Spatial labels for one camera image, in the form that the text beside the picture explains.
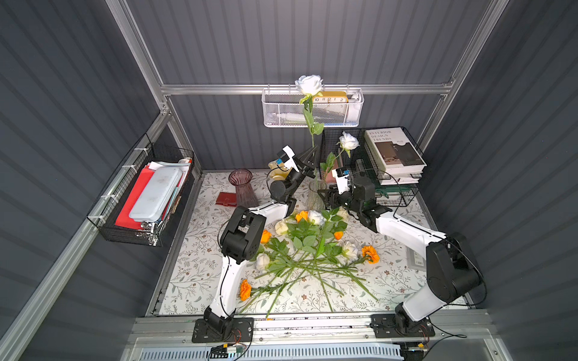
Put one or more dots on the white wire wall basket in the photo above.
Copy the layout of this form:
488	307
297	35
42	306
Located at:
282	109

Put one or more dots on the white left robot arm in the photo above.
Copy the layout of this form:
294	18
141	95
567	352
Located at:
241	237

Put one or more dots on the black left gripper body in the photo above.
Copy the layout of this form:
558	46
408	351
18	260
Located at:
302	164

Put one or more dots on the orange flower right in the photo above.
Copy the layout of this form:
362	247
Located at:
370	254

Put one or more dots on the purple glass vase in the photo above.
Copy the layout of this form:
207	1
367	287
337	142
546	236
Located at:
245	195

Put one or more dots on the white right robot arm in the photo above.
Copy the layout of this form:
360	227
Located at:
451	268

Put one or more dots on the red folder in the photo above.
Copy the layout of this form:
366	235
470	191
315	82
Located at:
123	219

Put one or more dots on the clear glass vase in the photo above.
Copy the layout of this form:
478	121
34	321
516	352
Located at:
314	200

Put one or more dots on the black wire wall basket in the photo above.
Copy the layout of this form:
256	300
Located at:
156	233

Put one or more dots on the red wallet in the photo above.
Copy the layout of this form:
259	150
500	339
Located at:
226	199

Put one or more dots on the orange flower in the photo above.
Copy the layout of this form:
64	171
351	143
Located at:
245	290
370	254

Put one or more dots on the orange flower lower left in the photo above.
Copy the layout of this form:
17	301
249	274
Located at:
245	290

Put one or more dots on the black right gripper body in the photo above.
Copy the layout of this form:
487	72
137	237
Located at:
336	197

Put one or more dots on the black wire desk organizer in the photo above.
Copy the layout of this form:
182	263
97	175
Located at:
330	141

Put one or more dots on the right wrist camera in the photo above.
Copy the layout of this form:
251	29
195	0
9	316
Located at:
342	178

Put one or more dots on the yellow ruffled vase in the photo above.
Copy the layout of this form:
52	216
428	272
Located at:
278	170

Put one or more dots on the white plastic case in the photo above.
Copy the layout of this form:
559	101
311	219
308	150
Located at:
154	198

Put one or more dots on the cream rose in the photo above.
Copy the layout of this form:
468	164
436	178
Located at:
281	228

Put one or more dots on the white hardcover book stack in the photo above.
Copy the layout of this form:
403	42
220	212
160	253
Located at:
391	151

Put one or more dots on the white rose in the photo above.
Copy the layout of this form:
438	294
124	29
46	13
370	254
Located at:
347	143
316	218
310	86

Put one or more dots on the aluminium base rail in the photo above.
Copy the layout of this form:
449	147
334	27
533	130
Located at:
457	335

